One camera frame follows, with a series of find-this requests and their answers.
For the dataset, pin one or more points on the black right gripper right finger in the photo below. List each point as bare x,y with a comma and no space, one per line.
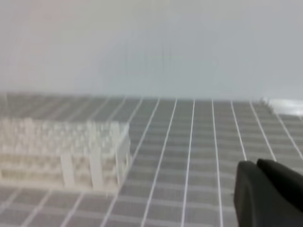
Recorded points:
280,196

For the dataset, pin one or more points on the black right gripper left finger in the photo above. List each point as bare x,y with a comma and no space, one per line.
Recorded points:
254,197

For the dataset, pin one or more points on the spare glass test tubes pile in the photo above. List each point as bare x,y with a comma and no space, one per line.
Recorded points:
290,107

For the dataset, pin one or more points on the white plastic test tube rack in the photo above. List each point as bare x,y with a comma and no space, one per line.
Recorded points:
75,156

